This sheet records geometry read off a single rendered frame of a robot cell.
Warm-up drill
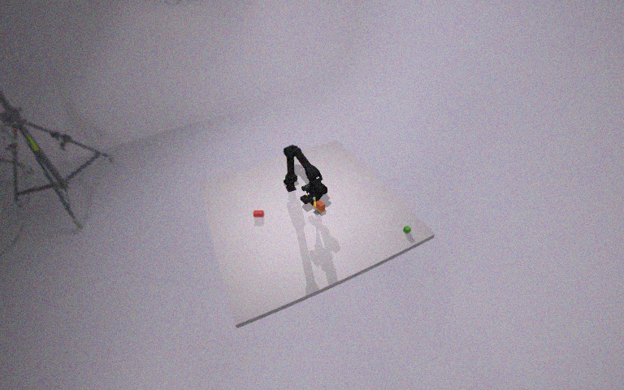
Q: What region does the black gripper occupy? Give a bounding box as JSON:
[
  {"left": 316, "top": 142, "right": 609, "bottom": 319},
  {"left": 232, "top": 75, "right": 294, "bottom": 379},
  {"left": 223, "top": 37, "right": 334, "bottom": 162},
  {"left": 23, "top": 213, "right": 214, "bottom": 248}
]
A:
[{"left": 301, "top": 186, "right": 322, "bottom": 205}]

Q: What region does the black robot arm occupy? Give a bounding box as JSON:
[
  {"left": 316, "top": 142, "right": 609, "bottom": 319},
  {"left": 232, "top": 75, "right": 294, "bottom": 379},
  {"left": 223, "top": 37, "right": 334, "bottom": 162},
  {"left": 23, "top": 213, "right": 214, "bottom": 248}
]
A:
[{"left": 283, "top": 145, "right": 327, "bottom": 195}]

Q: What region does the orange bar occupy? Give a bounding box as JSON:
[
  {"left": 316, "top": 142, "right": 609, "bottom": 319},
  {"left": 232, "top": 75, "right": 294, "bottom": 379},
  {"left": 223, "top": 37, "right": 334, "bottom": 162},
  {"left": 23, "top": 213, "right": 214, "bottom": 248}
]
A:
[{"left": 313, "top": 200, "right": 325, "bottom": 214}]

